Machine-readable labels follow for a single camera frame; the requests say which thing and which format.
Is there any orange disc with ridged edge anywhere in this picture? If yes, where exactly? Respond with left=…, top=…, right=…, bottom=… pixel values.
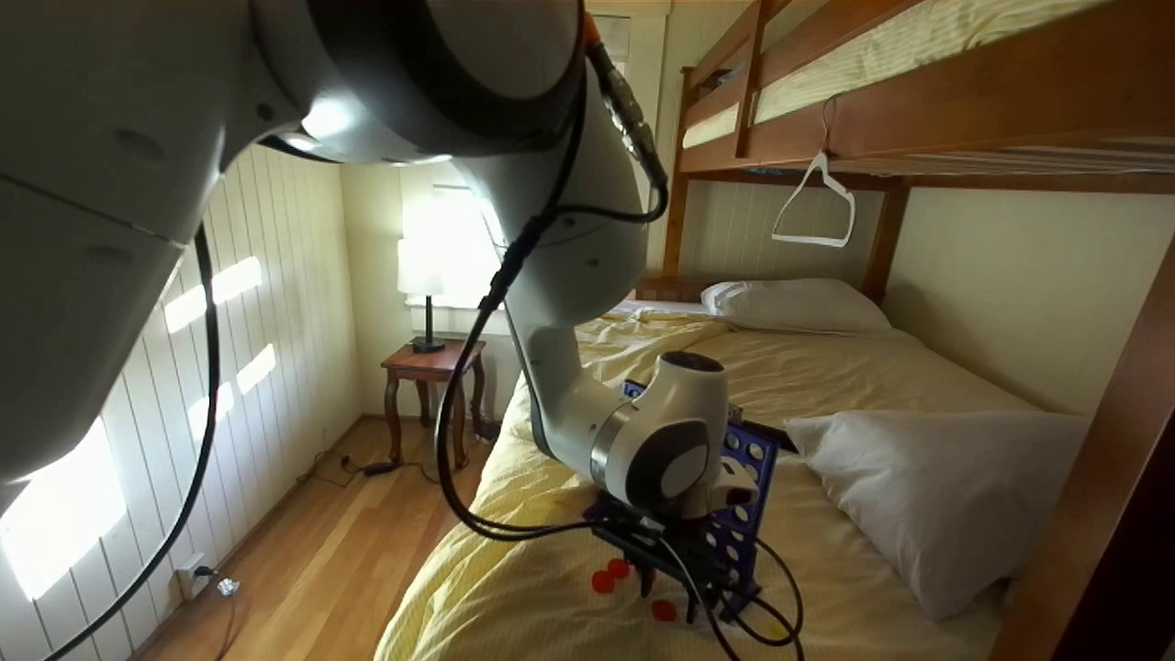
left=651, top=599, right=679, bottom=619

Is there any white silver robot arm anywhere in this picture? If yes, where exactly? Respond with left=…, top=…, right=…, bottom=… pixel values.
left=0, top=0, right=732, bottom=522

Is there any orange disc upper right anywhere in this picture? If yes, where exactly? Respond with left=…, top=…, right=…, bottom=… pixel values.
left=607, top=558, right=631, bottom=580

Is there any orange disc middle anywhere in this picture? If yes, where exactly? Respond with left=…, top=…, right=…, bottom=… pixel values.
left=590, top=569, right=616, bottom=596

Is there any white pillow near board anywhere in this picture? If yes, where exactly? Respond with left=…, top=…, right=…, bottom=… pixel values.
left=785, top=412, right=1088, bottom=619

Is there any black lamp base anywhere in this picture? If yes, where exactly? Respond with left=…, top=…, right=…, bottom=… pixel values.
left=411, top=293, right=446, bottom=352

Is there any window with white blind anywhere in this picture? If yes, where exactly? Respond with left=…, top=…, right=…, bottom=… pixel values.
left=398, top=166, right=498, bottom=308

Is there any small wooden side table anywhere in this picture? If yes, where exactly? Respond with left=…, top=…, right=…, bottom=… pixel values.
left=383, top=340, right=485, bottom=466

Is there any white pillow far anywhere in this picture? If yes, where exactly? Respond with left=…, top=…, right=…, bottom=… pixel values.
left=702, top=280, right=889, bottom=334

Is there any yellow bed sheet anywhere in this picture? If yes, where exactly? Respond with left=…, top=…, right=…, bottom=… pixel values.
left=372, top=308, right=1043, bottom=661

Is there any white plastic clothes hanger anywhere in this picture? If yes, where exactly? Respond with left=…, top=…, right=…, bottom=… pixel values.
left=770, top=155, right=861, bottom=249

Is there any upper bunk mattress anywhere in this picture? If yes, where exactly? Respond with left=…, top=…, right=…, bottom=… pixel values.
left=682, top=0, right=1105, bottom=149

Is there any wooden bunk bed frame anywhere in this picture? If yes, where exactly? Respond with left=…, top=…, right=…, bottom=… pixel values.
left=656, top=0, right=1175, bottom=661

